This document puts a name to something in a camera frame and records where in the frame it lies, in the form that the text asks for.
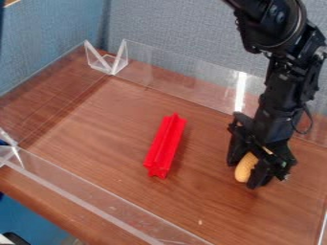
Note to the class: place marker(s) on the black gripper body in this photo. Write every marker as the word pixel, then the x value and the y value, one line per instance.
pixel 266 133

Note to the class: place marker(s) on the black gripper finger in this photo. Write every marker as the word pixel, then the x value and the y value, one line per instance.
pixel 237 150
pixel 262 172

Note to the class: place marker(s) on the yellow toy corn cob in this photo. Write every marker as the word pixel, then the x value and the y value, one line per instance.
pixel 245 168

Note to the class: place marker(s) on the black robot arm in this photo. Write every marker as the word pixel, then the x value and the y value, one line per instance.
pixel 275 29

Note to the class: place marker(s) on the red star-shaped plastic block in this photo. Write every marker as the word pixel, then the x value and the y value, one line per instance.
pixel 163 148

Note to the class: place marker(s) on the clear acrylic back wall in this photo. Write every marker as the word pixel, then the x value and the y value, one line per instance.
pixel 195 80

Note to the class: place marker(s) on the clear acrylic wall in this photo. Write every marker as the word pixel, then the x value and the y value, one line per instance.
pixel 195 80
pixel 119 212

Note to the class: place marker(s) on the clear acrylic front wall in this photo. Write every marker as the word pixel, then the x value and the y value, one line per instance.
pixel 119 212

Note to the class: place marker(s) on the clear acrylic corner bracket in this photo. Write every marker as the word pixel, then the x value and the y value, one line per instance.
pixel 107 63

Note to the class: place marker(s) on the clear acrylic left bracket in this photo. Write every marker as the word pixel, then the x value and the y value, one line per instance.
pixel 8 150

